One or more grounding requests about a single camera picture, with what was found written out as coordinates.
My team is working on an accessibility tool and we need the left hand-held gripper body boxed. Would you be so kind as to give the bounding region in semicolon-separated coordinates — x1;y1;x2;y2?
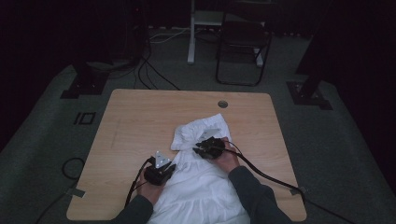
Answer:
143;150;173;187

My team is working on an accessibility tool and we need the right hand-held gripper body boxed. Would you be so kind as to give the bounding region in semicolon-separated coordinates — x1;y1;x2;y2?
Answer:
195;127;227;161

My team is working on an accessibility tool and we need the white pleated skirt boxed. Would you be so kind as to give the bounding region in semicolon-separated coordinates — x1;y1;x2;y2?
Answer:
147;112;252;224

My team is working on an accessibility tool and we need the person's left hand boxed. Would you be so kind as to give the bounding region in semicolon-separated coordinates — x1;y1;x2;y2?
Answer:
135;172;168;206

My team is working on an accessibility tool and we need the person's right hand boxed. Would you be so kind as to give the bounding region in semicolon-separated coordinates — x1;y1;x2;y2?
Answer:
210;135;241;175

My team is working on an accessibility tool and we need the grey tape piece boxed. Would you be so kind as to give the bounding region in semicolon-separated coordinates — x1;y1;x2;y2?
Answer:
289;186;308;197
64;187;87;199

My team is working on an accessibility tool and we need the black stand base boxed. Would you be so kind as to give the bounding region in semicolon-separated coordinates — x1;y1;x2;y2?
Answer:
286;18;334;111
60;62;110;100

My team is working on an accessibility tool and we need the black folding chair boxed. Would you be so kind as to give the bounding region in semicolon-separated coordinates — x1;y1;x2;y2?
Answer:
215;0;274;88

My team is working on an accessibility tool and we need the dark equipment tower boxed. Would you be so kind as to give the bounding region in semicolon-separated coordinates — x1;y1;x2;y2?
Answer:
122;0;152;66

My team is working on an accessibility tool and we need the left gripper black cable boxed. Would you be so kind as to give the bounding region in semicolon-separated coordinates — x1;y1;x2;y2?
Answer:
35;156;157;224

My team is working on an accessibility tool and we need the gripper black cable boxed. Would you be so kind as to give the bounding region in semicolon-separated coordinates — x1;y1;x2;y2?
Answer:
35;156;157;224
221;139;358;224

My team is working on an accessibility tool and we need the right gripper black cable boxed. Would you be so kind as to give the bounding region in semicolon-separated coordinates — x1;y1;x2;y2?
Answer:
221;139;358;224

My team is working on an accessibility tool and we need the black floor cable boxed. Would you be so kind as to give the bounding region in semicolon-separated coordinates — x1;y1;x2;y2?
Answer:
133;57;158;91
143;57;181;91

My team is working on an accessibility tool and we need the white desk frame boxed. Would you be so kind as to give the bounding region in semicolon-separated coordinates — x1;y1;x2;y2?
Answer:
187;0;265;67

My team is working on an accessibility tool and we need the white floor cable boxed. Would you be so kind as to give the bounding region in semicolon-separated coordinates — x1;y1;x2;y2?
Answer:
148;27;191;45

